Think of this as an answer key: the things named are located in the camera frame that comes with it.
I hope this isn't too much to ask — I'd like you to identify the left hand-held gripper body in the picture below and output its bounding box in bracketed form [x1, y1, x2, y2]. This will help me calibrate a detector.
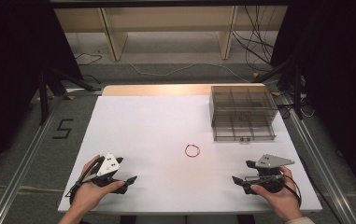
[91, 151, 129, 196]

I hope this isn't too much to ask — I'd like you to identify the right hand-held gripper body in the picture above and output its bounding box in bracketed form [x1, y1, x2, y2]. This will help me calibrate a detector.
[245, 154, 296, 196]

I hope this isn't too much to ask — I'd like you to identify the transparent grey drawer box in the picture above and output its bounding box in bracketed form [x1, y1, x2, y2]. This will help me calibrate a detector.
[208, 85, 278, 144]

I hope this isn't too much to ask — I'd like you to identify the red rubber band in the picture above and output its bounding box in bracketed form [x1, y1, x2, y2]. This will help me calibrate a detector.
[184, 143, 202, 159]

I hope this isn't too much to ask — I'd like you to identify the person's right hand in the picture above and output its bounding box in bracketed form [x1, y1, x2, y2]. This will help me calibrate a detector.
[249, 165, 304, 222]

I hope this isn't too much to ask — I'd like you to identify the person's left hand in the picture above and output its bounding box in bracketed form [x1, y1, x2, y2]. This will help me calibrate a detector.
[71, 154, 126, 217]

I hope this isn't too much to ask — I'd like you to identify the white table mat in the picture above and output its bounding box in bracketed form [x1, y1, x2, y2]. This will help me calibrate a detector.
[57, 94, 323, 216]

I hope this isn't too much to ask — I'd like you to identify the black metal stand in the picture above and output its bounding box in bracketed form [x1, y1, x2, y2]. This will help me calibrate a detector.
[252, 52, 306, 121]
[36, 63, 98, 126]

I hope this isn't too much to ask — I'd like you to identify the dark curtain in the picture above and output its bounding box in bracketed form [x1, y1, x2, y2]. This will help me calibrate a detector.
[270, 0, 356, 206]
[0, 0, 84, 185]

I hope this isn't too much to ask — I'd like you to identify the light wooden shelf unit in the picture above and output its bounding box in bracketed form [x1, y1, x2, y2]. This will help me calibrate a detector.
[53, 5, 290, 62]

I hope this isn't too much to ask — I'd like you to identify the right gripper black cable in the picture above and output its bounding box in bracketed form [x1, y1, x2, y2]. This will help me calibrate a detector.
[244, 173, 303, 207]

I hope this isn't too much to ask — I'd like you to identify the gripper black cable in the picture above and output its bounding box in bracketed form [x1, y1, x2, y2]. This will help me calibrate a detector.
[244, 173, 303, 207]
[64, 158, 106, 206]

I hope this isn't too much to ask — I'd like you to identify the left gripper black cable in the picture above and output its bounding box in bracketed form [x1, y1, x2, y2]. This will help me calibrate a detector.
[64, 158, 106, 206]

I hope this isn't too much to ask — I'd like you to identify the aluminium floor rail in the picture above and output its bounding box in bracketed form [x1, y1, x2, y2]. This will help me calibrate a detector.
[278, 91, 356, 224]
[0, 96, 62, 224]

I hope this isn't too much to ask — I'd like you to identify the white floor cable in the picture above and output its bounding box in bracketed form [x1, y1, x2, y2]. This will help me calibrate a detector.
[127, 61, 252, 84]

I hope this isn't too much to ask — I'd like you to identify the thin black floor cable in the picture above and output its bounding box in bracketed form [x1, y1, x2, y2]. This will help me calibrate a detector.
[74, 51, 104, 67]

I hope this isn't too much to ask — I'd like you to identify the bundle of black cables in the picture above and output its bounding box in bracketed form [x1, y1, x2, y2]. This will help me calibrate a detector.
[231, 5, 280, 75]

